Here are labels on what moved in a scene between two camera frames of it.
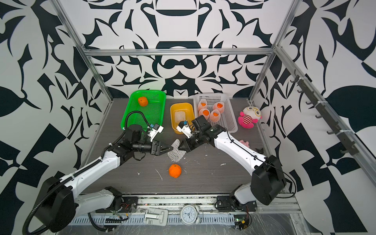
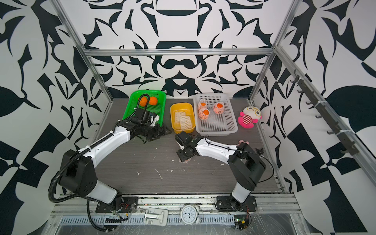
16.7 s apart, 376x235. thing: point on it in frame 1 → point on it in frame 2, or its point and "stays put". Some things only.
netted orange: (175, 170) → (152, 101)
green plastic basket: (153, 111) stays put
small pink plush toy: (246, 143) stays put
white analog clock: (189, 215) stays put
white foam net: (176, 154) → (185, 122)
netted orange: (219, 105) stays put
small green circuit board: (241, 221) stays put
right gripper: (187, 147) → (180, 155)
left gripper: (160, 144) → (158, 134)
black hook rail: (350, 148) stays put
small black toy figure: (260, 151) stays put
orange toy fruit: (143, 101) stays put
